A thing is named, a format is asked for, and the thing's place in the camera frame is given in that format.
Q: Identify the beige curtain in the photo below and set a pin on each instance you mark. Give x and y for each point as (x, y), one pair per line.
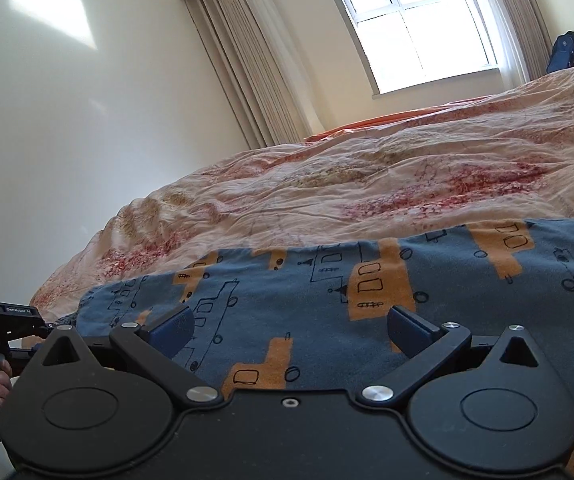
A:
(525, 39)
(259, 69)

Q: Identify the blue orange patterned pants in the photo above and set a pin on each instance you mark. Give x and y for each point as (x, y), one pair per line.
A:
(315, 317)

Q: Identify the orange bed sheet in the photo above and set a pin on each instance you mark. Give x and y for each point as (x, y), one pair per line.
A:
(391, 119)

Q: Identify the window with white frame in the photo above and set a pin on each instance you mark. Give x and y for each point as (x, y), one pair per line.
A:
(410, 42)

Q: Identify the pink floral quilt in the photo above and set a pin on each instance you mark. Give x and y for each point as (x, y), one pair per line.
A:
(507, 157)

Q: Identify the beige right curtain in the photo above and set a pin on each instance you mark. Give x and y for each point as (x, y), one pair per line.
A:
(525, 39)

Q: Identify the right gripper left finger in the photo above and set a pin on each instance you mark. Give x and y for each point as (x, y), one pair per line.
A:
(148, 351)

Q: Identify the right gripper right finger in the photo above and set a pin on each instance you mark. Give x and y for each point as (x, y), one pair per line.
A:
(428, 348)

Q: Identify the blue backpack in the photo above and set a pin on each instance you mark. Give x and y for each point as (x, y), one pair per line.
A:
(562, 54)

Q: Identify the beige left curtain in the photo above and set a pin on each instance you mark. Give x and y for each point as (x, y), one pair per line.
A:
(259, 69)

